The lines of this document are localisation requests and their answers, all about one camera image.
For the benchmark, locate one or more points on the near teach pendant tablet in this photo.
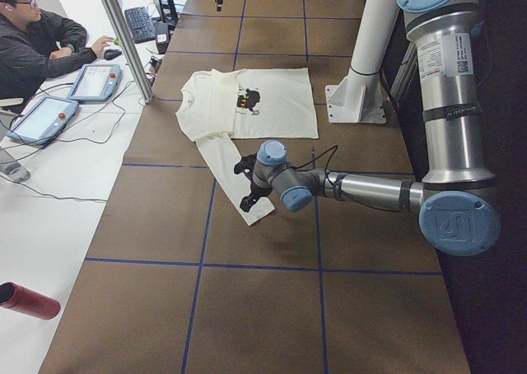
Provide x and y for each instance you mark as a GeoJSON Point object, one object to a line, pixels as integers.
{"type": "Point", "coordinates": [44, 121]}

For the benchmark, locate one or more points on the aluminium frame post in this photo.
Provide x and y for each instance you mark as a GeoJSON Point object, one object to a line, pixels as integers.
{"type": "Point", "coordinates": [117, 20]}

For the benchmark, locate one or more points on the black box with white label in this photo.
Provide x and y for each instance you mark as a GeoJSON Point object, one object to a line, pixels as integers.
{"type": "Point", "coordinates": [162, 37]}

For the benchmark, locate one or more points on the cream long-sleeve cat shirt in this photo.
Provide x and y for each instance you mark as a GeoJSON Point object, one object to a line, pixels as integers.
{"type": "Point", "coordinates": [219, 107]}

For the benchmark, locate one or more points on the black keyboard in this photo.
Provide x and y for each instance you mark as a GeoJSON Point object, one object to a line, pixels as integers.
{"type": "Point", "coordinates": [140, 24]}

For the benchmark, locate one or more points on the seated person in black jacket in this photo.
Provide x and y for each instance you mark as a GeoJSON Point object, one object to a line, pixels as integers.
{"type": "Point", "coordinates": [37, 45]}

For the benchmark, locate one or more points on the clear plastic water bottle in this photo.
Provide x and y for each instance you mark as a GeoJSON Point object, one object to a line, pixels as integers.
{"type": "Point", "coordinates": [12, 168]}

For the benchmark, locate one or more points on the black computer mouse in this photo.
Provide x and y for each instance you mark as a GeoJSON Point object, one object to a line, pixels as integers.
{"type": "Point", "coordinates": [111, 54]}

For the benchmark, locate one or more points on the far teach pendant tablet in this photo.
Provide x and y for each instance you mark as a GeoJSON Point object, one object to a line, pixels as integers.
{"type": "Point", "coordinates": [95, 83]}

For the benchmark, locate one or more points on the red cylindrical bottle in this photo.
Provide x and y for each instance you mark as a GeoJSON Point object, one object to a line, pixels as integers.
{"type": "Point", "coordinates": [14, 297]}

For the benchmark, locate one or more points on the teach pendant tablet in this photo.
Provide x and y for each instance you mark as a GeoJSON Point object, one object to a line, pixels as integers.
{"type": "Point", "coordinates": [44, 121]}
{"type": "Point", "coordinates": [95, 83]}

